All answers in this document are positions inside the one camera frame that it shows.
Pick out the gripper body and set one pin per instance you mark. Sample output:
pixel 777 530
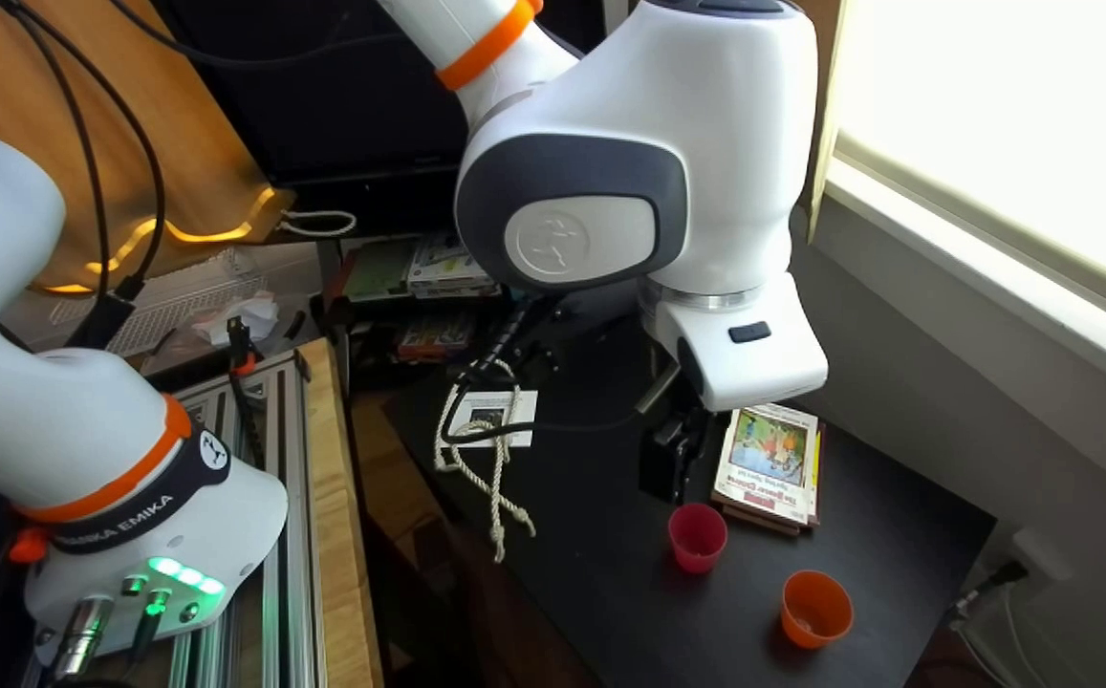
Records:
pixel 672 459

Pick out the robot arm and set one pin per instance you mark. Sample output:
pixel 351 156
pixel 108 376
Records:
pixel 648 115

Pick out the pink plastic cup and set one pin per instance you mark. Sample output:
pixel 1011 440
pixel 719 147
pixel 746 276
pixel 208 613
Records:
pixel 696 540

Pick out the orange plastic cup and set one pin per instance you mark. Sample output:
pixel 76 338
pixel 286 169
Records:
pixel 813 612

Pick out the stack of picture books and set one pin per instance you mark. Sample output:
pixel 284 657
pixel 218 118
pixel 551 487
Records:
pixel 770 459

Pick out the white card with dark picture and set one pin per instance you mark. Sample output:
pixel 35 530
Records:
pixel 522 420

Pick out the small printed box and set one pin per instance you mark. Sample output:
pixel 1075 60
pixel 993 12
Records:
pixel 434 338

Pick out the stack of game boxes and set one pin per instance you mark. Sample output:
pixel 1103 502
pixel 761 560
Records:
pixel 438 263

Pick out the beige curtain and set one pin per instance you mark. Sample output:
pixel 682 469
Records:
pixel 822 115

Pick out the black clamp with orange trigger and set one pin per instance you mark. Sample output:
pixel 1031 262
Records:
pixel 243 382

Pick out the crumpled white paper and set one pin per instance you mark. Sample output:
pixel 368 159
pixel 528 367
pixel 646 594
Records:
pixel 247 320

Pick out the window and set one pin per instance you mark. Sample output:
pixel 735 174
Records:
pixel 1021 105

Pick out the white mesh basket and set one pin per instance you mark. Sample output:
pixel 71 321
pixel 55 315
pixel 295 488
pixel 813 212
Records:
pixel 180 296

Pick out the glowing wooden lamp board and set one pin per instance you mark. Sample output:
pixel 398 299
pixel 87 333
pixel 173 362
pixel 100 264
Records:
pixel 180 124

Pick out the white wall socket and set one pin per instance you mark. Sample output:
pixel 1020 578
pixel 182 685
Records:
pixel 1040 554

